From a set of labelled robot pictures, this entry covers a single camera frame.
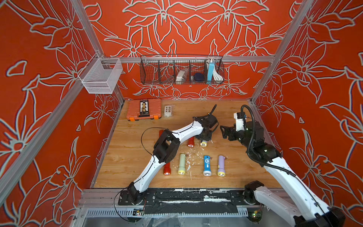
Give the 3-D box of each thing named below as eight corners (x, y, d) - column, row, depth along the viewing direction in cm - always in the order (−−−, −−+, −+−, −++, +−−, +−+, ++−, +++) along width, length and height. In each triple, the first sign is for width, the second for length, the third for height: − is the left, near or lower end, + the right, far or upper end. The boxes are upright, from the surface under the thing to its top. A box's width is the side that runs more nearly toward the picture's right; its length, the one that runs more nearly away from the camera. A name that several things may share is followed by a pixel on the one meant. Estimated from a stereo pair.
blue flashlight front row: (203, 176, 82) (204, 174, 79) (202, 156, 89) (203, 155, 87) (210, 176, 81) (211, 175, 79) (209, 157, 89) (210, 155, 87)
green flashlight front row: (178, 174, 82) (177, 173, 80) (178, 155, 90) (178, 153, 88) (185, 174, 82) (185, 173, 80) (185, 155, 90) (185, 153, 88)
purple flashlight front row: (217, 176, 81) (218, 174, 79) (217, 156, 89) (218, 154, 87) (224, 177, 81) (225, 176, 79) (224, 157, 89) (224, 155, 87)
